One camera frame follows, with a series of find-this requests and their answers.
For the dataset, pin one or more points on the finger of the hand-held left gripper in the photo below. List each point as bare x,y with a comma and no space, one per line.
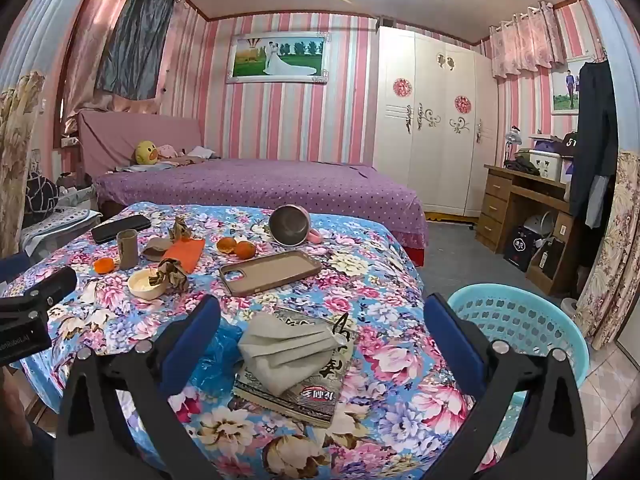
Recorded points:
50,287
12,266

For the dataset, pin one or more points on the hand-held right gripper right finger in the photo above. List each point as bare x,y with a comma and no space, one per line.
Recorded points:
450,340

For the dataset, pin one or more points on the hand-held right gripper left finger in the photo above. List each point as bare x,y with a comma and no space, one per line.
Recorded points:
192,335

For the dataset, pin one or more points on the blue plastic bag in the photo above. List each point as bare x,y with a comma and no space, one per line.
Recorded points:
220,355

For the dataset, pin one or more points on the orange peel piece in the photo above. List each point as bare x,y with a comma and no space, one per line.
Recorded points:
104,265

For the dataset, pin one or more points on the brown wrapper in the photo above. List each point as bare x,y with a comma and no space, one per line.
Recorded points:
180,230
174,275

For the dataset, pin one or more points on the small white bowl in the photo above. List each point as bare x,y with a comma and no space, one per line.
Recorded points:
145,287

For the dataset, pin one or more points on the light blue plastic basket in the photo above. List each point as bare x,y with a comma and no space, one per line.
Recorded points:
525,310

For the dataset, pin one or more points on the brown paper tube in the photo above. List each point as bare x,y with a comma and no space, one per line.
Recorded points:
127,250

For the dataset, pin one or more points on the grey face mask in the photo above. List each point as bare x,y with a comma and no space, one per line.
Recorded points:
285,350

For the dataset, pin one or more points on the brown paper scrap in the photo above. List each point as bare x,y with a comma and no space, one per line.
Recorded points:
154,249

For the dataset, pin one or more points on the black and cream snack packet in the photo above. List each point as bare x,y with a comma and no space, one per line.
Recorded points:
310,400

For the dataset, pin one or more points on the person's left forearm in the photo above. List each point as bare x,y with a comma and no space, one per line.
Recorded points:
20,430

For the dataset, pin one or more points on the polka dot cloth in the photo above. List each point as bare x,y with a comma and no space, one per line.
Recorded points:
60,222

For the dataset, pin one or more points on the black white patterned bag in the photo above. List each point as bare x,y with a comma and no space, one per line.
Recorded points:
40,195

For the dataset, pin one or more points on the floral blanket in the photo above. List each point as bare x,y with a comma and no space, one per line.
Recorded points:
380,310

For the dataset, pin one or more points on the black phone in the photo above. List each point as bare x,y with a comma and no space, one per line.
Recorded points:
121,229

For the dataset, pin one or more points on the brown phone case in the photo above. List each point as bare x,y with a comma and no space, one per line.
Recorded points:
270,272

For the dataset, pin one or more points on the black shopping bag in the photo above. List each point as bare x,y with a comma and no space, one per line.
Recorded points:
520,250

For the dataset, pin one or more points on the white round fan base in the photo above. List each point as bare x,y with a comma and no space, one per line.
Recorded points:
569,307

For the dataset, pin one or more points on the slim black paper bag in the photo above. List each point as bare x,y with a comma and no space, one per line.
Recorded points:
551,260

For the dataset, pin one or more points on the power strip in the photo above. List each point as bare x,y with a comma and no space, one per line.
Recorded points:
70,141

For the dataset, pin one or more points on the wooden desk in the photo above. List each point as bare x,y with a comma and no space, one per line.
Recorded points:
500,205

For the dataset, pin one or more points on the white fan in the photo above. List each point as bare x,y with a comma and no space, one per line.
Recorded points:
539,225

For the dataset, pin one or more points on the pink metal mug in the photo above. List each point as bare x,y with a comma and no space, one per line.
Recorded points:
290,225

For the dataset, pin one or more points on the purple bed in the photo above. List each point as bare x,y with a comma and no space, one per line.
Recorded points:
260,185

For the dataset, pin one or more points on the pink bed headboard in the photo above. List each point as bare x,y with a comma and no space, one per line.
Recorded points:
115,135

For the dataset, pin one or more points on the yellow duck plush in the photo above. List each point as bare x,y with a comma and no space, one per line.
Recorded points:
146,152

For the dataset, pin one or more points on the pink plush toy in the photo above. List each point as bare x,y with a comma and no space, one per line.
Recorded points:
168,151

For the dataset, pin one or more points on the dark clothes pile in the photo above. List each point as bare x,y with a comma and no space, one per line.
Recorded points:
522,166

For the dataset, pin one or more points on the white wardrobe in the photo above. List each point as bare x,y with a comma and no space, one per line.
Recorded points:
435,150

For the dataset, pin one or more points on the white storage box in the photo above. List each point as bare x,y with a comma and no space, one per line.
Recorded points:
547,166

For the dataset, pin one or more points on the desk lamp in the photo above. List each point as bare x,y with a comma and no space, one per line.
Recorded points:
513,137

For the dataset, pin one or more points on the pink window curtain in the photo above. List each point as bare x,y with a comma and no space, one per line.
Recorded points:
90,50

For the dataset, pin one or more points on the black cap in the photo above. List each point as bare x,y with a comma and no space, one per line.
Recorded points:
570,144

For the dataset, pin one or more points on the dark hanging coat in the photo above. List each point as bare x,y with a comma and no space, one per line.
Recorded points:
595,135

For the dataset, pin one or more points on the grey window curtain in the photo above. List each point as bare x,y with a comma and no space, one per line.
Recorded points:
135,40

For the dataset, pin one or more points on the framed wedding photo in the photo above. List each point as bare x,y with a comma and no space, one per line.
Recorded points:
277,57

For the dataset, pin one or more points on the pink curtain valance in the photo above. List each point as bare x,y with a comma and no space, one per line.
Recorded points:
525,42

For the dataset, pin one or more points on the small framed wall photo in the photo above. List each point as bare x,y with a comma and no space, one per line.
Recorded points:
564,90

